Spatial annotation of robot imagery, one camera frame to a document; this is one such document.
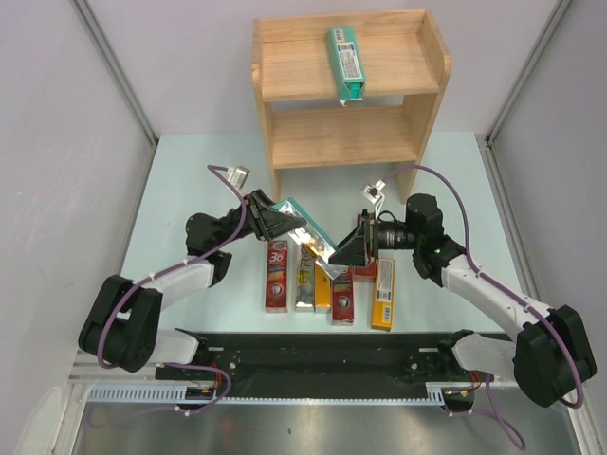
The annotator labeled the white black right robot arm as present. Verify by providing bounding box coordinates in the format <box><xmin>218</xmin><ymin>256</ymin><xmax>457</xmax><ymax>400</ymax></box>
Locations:
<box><xmin>329</xmin><ymin>193</ymin><xmax>597</xmax><ymax>408</ymax></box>

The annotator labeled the left red 3D toothpaste box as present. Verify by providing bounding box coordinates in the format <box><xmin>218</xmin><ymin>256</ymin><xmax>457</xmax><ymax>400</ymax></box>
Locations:
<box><xmin>265</xmin><ymin>240</ymin><xmax>288</xmax><ymax>313</ymax></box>

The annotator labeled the silver yellow toothpaste box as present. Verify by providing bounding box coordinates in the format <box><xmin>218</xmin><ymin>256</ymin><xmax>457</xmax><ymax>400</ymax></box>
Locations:
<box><xmin>295</xmin><ymin>245</ymin><xmax>331</xmax><ymax>314</ymax></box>

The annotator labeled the white slotted cable duct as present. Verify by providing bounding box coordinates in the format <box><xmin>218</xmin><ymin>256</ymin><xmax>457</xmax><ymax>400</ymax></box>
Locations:
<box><xmin>88</xmin><ymin>384</ymin><xmax>445</xmax><ymax>407</ymax></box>

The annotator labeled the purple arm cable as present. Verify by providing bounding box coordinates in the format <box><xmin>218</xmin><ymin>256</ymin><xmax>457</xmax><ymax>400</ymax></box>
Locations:
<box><xmin>378</xmin><ymin>164</ymin><xmax>585</xmax><ymax>409</ymax></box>
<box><xmin>97</xmin><ymin>164</ymin><xmax>250</xmax><ymax>370</ymax></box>

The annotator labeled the upper red 3D toothpaste box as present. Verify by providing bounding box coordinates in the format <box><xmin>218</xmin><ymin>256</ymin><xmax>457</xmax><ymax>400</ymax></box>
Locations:
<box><xmin>354</xmin><ymin>210</ymin><xmax>377</xmax><ymax>282</ymax></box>

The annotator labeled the silver teal toothpaste box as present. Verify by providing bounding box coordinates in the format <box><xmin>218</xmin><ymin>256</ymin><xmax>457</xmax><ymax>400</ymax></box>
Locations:
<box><xmin>273</xmin><ymin>197</ymin><xmax>347</xmax><ymax>280</ymax></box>

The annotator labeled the middle red 3D toothpaste box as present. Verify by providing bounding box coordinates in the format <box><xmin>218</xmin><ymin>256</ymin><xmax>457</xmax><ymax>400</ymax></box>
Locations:
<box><xmin>332</xmin><ymin>268</ymin><xmax>355</xmax><ymax>326</ymax></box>

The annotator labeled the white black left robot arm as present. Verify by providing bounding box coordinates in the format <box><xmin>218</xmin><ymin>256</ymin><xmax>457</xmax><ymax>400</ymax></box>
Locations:
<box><xmin>78</xmin><ymin>190</ymin><xmax>306</xmax><ymax>379</ymax></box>

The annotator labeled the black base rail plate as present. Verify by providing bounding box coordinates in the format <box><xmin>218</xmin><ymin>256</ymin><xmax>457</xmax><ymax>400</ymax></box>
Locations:
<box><xmin>155</xmin><ymin>333</ymin><xmax>484</xmax><ymax>400</ymax></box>

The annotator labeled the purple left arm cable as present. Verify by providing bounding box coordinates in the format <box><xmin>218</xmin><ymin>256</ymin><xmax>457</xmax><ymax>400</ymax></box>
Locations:
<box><xmin>97</xmin><ymin>164</ymin><xmax>250</xmax><ymax>370</ymax></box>

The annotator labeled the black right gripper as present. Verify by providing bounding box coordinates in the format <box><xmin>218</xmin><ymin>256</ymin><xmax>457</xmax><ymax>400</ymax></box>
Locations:
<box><xmin>329</xmin><ymin>209</ymin><xmax>421</xmax><ymax>268</ymax></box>

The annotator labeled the wooden two-tier shelf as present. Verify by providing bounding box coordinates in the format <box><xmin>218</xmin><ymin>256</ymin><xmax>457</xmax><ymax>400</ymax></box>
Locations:
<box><xmin>252</xmin><ymin>9</ymin><xmax>451</xmax><ymax>198</ymax></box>

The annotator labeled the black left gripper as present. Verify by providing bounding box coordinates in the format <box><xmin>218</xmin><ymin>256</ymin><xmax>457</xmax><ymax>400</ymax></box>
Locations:
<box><xmin>213</xmin><ymin>189</ymin><xmax>304</xmax><ymax>248</ymax></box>

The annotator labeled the teal toothpaste box with barcode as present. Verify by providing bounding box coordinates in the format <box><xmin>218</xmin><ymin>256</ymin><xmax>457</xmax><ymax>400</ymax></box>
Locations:
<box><xmin>327</xmin><ymin>26</ymin><xmax>367</xmax><ymax>107</ymax></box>

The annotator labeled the red 3d toothpaste box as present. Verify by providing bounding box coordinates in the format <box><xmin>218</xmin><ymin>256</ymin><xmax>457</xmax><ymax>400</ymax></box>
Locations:
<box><xmin>354</xmin><ymin>210</ymin><xmax>377</xmax><ymax>282</ymax></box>
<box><xmin>332</xmin><ymin>268</ymin><xmax>355</xmax><ymax>326</ymax></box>
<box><xmin>265</xmin><ymin>240</ymin><xmax>288</xmax><ymax>313</ymax></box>

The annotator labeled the yellow toothpaste box with barcode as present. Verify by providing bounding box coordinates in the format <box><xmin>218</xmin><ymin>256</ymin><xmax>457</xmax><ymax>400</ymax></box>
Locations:
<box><xmin>371</xmin><ymin>259</ymin><xmax>395</xmax><ymax>332</ymax></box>

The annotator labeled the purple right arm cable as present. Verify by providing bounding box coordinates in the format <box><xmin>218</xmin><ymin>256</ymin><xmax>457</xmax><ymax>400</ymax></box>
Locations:
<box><xmin>378</xmin><ymin>164</ymin><xmax>585</xmax><ymax>409</ymax></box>

